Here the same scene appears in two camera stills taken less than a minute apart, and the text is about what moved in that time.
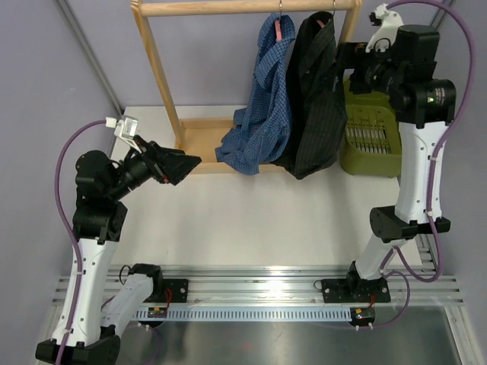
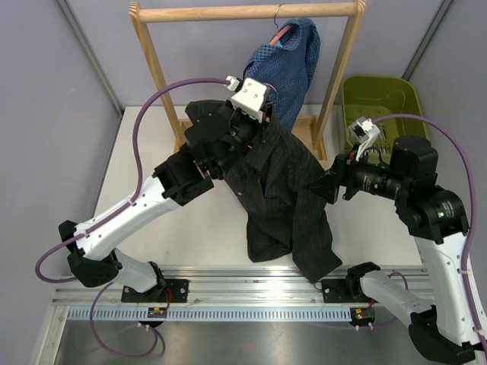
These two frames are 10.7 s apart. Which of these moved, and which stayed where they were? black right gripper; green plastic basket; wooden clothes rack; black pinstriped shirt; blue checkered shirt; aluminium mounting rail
Moved: blue checkered shirt; black right gripper; black pinstriped shirt
Stayed: green plastic basket; aluminium mounting rail; wooden clothes rack
